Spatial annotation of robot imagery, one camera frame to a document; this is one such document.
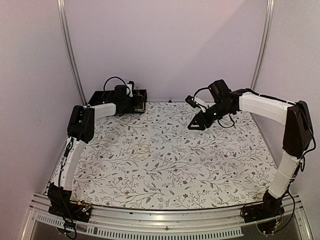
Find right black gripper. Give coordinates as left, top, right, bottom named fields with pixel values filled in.
left=188, top=101, right=234, bottom=131

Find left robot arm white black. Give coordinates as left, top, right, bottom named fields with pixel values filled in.
left=47, top=76, right=147, bottom=217

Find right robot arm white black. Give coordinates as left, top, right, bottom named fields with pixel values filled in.
left=185, top=79, right=316, bottom=218

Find black compartment storage bin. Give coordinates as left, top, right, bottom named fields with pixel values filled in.
left=88, top=89, right=147, bottom=115

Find floral patterned table mat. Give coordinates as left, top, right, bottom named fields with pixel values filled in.
left=71, top=102, right=277, bottom=210

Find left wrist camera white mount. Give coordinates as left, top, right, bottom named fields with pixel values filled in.
left=126, top=80, right=135, bottom=98

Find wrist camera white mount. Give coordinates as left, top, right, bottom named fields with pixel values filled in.
left=126, top=80, right=135, bottom=98
left=185, top=95, right=208, bottom=113

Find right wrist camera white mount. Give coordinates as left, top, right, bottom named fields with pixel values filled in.
left=185, top=95, right=208, bottom=113

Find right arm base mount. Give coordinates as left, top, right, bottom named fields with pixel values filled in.
left=240, top=201, right=285, bottom=235

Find left aluminium corner post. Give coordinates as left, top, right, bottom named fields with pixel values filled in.
left=56, top=0, right=87, bottom=105

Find aluminium corner post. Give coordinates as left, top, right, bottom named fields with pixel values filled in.
left=56, top=0, right=87, bottom=105
left=250, top=0, right=275, bottom=90

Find aluminium front rail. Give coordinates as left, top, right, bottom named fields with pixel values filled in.
left=21, top=193, right=313, bottom=240

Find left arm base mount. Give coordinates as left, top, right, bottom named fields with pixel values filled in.
left=48, top=198, right=93, bottom=223

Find right aluminium corner post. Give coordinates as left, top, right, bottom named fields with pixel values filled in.
left=250, top=0, right=275, bottom=90

